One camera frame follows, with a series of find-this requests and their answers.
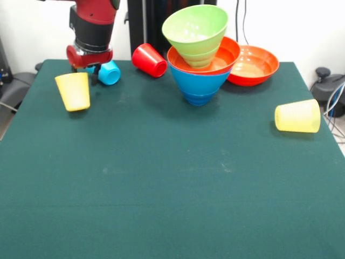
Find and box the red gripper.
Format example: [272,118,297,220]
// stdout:
[66,44,114,86]

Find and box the opaque yellow cup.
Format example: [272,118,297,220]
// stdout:
[54,72,91,112]

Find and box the large light blue bowl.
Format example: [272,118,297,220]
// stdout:
[168,64,232,97]

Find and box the small green bowl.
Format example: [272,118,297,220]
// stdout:
[182,45,221,69]

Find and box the small dark blue bowl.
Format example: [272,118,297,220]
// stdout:
[184,90,217,106]

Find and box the large green bowl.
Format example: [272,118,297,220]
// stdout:
[161,4,229,57]

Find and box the orange bowl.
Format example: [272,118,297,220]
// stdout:
[227,45,280,87]
[166,36,242,76]

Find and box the light blue cup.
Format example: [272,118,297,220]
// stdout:
[86,60,121,86]

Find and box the red cup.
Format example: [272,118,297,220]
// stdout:
[132,43,168,78]

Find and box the black chair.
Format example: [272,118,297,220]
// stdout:
[0,62,44,113]

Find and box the dark green tablecloth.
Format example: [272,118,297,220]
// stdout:
[0,58,345,259]

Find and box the translucent yellow cup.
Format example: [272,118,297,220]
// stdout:
[274,99,321,134]

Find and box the black chair base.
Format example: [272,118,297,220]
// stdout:
[309,66,345,118]

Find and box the black wall cable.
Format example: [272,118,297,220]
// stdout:
[232,0,250,46]

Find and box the floor cable bundle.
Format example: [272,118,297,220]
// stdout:
[323,80,345,142]

